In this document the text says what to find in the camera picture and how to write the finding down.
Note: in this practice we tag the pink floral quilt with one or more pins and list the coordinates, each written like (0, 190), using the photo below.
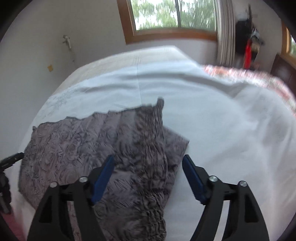
(257, 78)

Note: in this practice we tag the white wall pipe fixture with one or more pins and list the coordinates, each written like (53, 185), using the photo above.
(67, 42)

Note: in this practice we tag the white pleated curtain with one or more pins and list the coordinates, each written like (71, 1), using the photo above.
(225, 33)

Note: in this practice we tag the red hanging bag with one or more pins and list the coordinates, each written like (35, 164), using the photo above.
(248, 55)

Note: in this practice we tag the white bed sheet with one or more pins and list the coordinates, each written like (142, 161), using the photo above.
(196, 157)

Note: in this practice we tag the wooden framed window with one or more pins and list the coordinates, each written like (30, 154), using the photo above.
(168, 19)
(288, 43)

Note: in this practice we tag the yellow wall outlet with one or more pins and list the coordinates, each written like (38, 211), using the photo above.
(50, 68)

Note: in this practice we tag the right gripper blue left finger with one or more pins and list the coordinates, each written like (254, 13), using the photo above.
(52, 219)

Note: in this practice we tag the dark wooden headboard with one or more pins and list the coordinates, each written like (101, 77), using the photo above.
(285, 71)

